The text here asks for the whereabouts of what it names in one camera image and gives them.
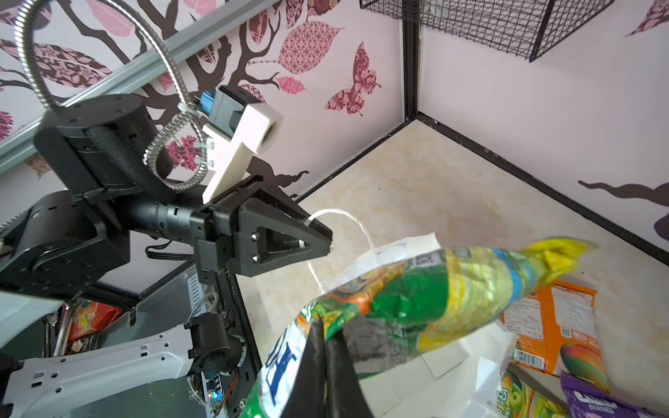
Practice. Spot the green Fox's bag upper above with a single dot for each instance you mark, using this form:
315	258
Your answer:
516	399

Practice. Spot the green Fox's candy bag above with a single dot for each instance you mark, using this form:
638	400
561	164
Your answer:
456	290

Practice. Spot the white paper bag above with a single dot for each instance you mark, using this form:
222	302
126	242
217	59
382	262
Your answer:
442	376

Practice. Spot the left aluminium rail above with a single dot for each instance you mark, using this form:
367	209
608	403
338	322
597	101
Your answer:
144	69

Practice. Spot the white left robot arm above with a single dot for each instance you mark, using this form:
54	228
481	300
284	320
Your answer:
59	249

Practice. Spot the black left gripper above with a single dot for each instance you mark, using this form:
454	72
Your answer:
254	228

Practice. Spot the purple snack packet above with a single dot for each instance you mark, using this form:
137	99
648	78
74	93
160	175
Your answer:
584	401

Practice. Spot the yellow orange mango snack bag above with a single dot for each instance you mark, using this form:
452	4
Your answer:
556	333

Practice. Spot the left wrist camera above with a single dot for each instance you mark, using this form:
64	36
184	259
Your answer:
239	127

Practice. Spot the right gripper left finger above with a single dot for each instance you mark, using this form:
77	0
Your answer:
308	395

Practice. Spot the black wire basket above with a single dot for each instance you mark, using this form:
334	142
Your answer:
523	28

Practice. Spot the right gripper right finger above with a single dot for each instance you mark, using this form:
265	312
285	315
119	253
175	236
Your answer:
344	395

